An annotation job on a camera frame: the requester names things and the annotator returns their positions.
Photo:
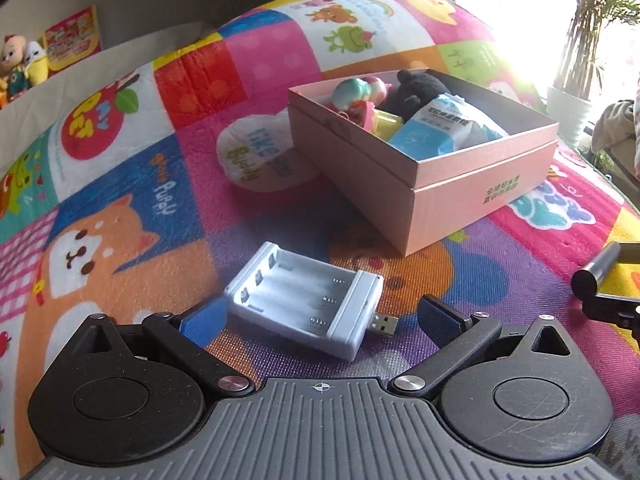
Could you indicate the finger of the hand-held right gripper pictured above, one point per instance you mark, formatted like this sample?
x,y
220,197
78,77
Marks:
x,y
615,312

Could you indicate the pink cardboard box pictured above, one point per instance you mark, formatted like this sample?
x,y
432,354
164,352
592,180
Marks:
x,y
450,195

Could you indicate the mint-haired doll figure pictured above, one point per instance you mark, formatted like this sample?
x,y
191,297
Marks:
x,y
350,92

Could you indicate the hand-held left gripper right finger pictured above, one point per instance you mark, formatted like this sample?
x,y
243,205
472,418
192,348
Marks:
x,y
442,317

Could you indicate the white plant pot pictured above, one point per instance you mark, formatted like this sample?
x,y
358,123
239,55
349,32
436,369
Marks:
x,y
567,115

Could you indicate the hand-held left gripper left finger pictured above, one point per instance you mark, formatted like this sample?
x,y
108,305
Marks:
x,y
202,320

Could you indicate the blue white tissue pack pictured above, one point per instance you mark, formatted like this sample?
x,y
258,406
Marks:
x,y
440,127

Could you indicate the beige cloth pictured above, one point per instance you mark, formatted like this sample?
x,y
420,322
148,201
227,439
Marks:
x,y
612,120

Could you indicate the black plush toy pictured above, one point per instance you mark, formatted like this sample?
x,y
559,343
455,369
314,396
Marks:
x,y
415,92

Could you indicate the boy doll plush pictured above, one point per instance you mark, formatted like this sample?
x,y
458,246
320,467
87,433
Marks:
x,y
12,62

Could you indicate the banana plush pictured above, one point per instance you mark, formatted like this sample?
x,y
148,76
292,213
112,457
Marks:
x,y
37,65

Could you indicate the black cylindrical tube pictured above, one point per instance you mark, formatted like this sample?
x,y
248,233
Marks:
x,y
595,272

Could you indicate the colourful cartoon play mat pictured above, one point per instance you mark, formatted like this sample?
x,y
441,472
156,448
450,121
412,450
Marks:
x,y
150,200

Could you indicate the green palm plant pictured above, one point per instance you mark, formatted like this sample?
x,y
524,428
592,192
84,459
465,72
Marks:
x,y
585,25

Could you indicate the white battery charger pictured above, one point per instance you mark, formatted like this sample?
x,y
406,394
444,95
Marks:
x,y
300,300

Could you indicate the pink-lidded yellow pudding toy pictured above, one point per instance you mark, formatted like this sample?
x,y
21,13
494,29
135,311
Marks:
x,y
387,122

